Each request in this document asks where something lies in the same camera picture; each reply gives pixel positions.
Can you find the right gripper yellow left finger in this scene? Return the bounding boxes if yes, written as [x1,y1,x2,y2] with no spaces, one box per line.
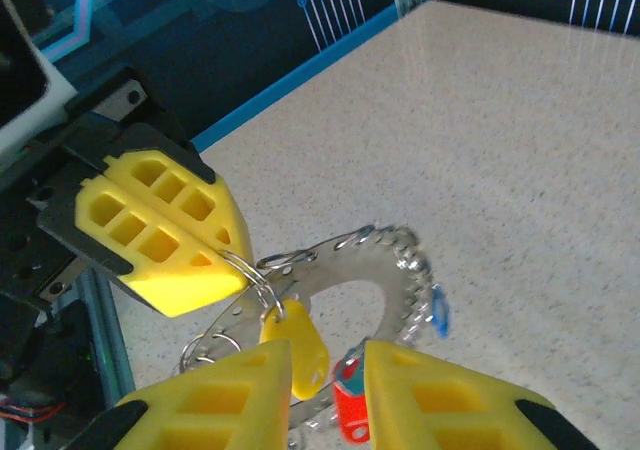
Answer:
[74,339,293,450]

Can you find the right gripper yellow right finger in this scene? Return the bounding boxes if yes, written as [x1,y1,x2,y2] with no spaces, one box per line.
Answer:
[364,339,601,450]

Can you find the blue key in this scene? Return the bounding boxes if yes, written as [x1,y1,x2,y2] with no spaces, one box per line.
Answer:
[428,283,452,340]

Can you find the red key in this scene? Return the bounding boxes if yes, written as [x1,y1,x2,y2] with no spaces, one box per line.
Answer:
[331,354,372,444]

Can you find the yellow key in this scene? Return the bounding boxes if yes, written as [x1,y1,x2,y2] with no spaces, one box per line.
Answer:
[258,298,331,402]

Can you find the small metal split ring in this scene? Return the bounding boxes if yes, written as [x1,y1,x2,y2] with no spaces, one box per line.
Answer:
[218,248,287,324]

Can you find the large metal keyring disc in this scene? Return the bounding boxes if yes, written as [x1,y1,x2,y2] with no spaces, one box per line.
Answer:
[178,223,437,444]

